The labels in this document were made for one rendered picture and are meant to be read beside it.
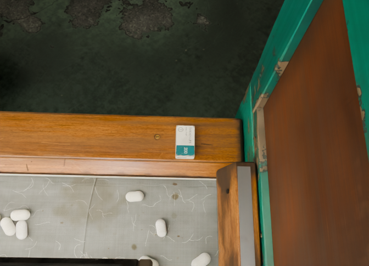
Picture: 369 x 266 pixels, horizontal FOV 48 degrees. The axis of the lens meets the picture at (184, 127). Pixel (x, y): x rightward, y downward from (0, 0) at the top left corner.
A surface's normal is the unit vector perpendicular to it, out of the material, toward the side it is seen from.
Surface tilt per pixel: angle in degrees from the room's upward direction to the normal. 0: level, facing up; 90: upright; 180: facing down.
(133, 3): 0
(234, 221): 67
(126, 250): 0
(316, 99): 90
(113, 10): 0
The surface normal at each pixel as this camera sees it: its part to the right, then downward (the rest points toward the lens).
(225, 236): -0.90, -0.17
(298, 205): -1.00, -0.03
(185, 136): 0.05, -0.37
